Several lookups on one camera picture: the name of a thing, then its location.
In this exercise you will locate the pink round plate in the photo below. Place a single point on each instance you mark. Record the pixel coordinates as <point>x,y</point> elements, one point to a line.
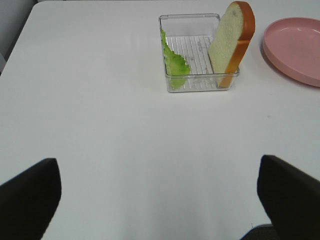
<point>292,45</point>

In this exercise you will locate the green lettuce leaf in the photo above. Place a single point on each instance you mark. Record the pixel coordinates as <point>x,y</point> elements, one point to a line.
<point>175,65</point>

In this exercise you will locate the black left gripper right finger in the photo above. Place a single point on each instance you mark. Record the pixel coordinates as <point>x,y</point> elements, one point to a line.
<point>290,198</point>

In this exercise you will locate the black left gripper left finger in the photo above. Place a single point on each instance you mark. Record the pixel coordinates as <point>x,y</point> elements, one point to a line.
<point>29,201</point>

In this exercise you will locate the clear plastic left container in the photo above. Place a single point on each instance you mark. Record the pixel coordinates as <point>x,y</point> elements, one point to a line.
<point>190,36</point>

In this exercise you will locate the bread slice with orange crust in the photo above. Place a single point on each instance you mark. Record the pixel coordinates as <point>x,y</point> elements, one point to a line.
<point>232,38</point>

